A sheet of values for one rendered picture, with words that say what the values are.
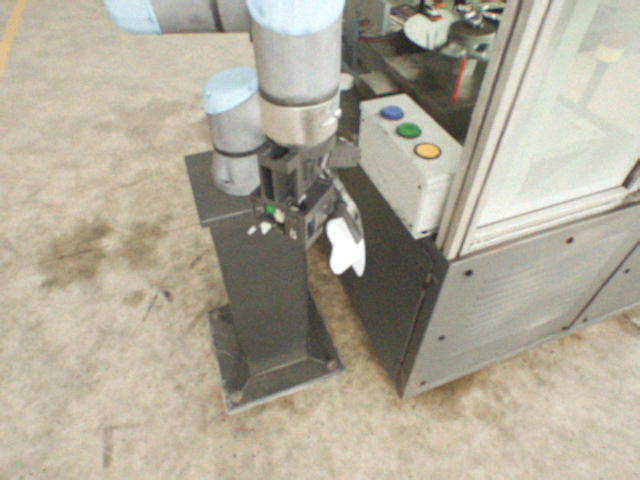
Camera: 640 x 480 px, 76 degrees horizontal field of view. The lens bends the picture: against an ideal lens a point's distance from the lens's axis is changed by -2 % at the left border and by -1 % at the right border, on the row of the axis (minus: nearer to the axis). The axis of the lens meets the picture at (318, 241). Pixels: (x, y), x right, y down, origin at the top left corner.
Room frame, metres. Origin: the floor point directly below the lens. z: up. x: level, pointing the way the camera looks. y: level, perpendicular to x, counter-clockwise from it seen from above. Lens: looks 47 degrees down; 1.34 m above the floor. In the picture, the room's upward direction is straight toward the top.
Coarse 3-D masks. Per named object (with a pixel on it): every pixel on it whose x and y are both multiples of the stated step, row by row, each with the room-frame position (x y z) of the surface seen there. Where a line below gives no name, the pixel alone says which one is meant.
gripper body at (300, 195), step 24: (264, 144) 0.34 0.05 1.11; (264, 168) 0.33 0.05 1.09; (288, 168) 0.31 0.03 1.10; (312, 168) 0.36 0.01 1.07; (264, 192) 0.33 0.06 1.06; (288, 192) 0.34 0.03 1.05; (312, 192) 0.34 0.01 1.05; (336, 192) 0.36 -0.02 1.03; (264, 216) 0.34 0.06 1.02; (288, 216) 0.32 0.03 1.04; (312, 216) 0.32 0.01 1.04; (288, 240) 0.32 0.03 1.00; (312, 240) 0.32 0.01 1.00
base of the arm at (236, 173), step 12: (216, 156) 0.73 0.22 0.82; (228, 156) 0.71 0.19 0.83; (240, 156) 0.71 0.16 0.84; (252, 156) 0.72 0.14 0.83; (216, 168) 0.73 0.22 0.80; (228, 168) 0.71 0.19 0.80; (240, 168) 0.71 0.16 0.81; (252, 168) 0.71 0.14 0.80; (216, 180) 0.72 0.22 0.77; (228, 180) 0.72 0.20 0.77; (240, 180) 0.70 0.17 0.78; (252, 180) 0.70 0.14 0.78; (228, 192) 0.70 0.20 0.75; (240, 192) 0.69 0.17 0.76
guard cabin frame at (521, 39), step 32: (512, 0) 0.54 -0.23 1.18; (544, 0) 0.51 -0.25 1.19; (512, 32) 0.54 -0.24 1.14; (544, 32) 0.52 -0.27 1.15; (512, 64) 0.51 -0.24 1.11; (480, 96) 0.55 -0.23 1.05; (512, 96) 0.52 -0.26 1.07; (480, 128) 0.54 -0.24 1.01; (512, 128) 0.52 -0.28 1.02; (480, 160) 0.51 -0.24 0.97; (480, 192) 0.52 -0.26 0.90; (608, 192) 0.65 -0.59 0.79; (448, 224) 0.54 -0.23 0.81; (512, 224) 0.56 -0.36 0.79; (544, 224) 0.59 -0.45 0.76; (448, 256) 0.51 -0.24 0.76
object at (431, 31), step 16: (416, 16) 1.18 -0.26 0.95; (432, 16) 1.18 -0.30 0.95; (448, 16) 1.18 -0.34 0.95; (496, 16) 1.18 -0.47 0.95; (416, 32) 1.07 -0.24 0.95; (432, 32) 1.07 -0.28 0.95; (448, 32) 1.07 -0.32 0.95; (496, 32) 1.07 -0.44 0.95; (432, 48) 0.97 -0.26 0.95; (448, 48) 0.97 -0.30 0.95; (464, 48) 0.97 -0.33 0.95; (480, 48) 0.97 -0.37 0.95
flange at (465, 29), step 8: (456, 24) 1.09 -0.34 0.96; (464, 24) 1.08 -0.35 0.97; (472, 24) 1.06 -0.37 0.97; (480, 24) 1.06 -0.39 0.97; (488, 24) 1.10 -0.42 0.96; (456, 32) 1.05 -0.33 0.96; (464, 32) 1.04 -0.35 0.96; (472, 32) 1.04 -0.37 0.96; (480, 32) 1.04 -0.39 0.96; (488, 32) 1.04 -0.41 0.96
